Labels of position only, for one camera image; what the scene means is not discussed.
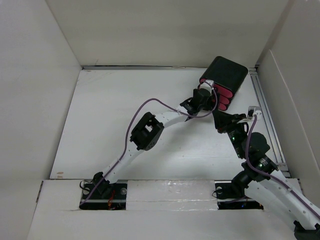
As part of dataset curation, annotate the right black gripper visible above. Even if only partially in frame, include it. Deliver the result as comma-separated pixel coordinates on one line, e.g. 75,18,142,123
211,109,247,158

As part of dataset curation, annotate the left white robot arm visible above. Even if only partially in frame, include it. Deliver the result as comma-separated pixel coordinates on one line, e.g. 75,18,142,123
91,87,219,199

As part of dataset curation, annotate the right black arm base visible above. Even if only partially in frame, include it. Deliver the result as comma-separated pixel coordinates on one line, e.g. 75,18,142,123
212,180,264,210

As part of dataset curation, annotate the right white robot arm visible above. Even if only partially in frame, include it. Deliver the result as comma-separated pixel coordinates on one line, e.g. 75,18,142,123
212,110,320,240

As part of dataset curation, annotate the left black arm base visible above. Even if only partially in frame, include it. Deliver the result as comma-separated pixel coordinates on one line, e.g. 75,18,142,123
79,180,128,211

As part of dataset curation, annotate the black drawer cabinet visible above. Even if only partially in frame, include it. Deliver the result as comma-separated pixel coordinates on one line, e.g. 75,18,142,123
199,56,249,104

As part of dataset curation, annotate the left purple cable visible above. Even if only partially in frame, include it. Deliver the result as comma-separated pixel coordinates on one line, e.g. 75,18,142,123
79,80,218,208

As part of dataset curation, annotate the purple cable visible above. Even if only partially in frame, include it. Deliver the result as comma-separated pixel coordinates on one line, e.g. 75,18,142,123
79,80,218,208
244,116,320,218

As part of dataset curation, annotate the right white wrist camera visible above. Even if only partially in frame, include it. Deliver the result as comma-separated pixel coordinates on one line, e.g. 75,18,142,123
237,106,263,124

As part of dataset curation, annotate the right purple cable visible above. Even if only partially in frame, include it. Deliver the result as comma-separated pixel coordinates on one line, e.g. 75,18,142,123
244,116,320,218

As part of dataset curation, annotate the aluminium rail right side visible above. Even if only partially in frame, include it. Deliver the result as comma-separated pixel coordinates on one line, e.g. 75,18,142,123
249,68,291,178

